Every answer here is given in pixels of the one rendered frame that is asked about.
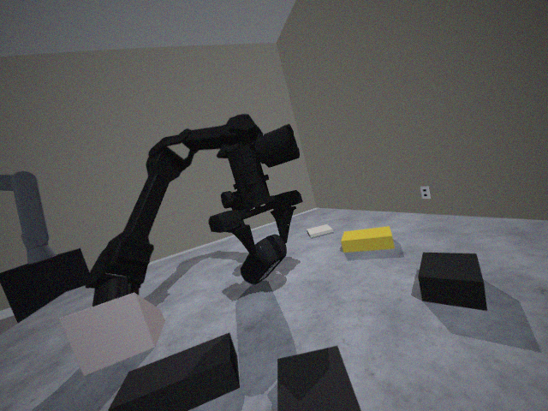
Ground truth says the yellow rectangular block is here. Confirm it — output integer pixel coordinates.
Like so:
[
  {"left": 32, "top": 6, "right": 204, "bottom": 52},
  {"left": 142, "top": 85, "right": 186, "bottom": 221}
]
[{"left": 341, "top": 226, "right": 394, "bottom": 253}]

